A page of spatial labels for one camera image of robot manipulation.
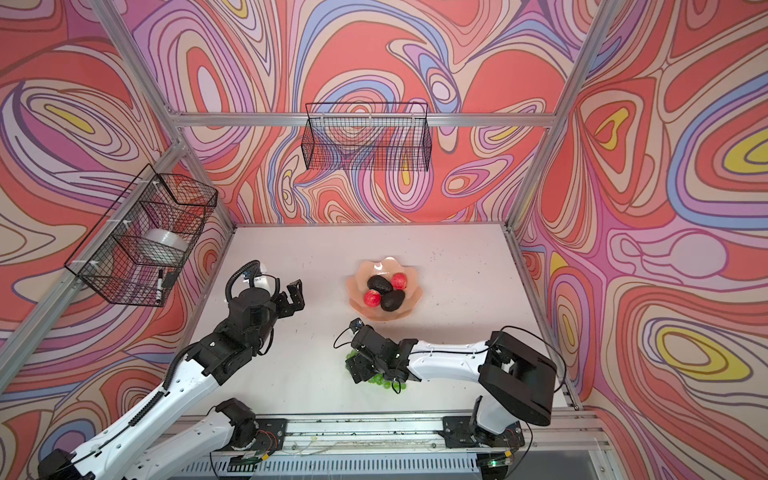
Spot red apple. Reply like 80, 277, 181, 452
363, 290, 382, 308
391, 272, 408, 291

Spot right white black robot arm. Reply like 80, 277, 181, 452
345, 319, 558, 448

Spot black wire basket back wall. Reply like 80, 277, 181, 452
301, 101, 432, 172

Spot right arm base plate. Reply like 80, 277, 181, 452
436, 416, 525, 451

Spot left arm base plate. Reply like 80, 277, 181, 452
227, 418, 288, 463

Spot silver tape roll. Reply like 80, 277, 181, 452
143, 228, 188, 251

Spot dark avocado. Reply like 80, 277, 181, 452
367, 275, 394, 295
380, 290, 406, 312

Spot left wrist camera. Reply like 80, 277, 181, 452
243, 270, 271, 290

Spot green grape bunch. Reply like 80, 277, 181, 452
345, 351, 406, 394

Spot black wire basket left wall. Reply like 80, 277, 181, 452
64, 166, 218, 308

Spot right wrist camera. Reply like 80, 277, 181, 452
349, 318, 365, 333

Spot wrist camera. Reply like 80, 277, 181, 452
349, 318, 365, 333
243, 270, 271, 290

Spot black marker pen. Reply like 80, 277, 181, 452
155, 269, 164, 305

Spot pink scalloped fruit bowl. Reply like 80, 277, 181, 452
346, 257, 423, 321

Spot black wire basket wall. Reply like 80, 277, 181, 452
64, 166, 218, 308
301, 101, 432, 172

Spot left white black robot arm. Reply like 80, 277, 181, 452
38, 275, 305, 479

